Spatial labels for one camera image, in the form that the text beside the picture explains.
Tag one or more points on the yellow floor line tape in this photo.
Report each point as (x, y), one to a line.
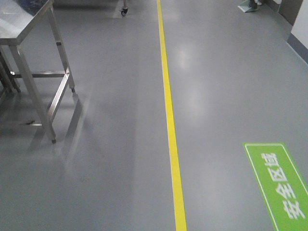
(178, 199)

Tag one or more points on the caster wheel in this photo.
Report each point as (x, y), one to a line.
(124, 11)

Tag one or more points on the green floor sign sticker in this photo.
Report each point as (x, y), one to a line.
(284, 190)

